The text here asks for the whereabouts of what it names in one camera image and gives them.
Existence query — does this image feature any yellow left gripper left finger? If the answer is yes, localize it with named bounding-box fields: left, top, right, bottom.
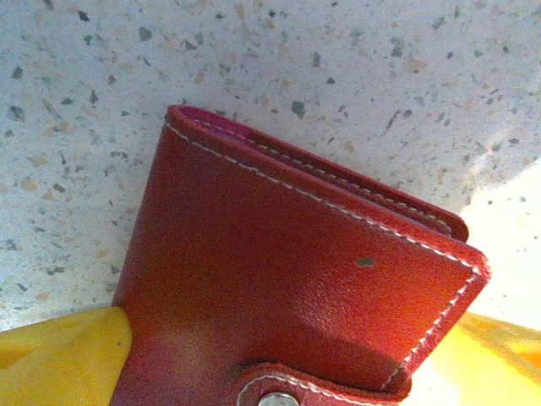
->
left=0, top=306, right=134, bottom=406

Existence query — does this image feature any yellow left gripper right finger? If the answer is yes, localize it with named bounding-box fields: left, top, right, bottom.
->
left=407, top=311, right=541, bottom=406

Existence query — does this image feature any red leather card holder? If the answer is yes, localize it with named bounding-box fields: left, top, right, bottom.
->
left=110, top=104, right=491, bottom=406

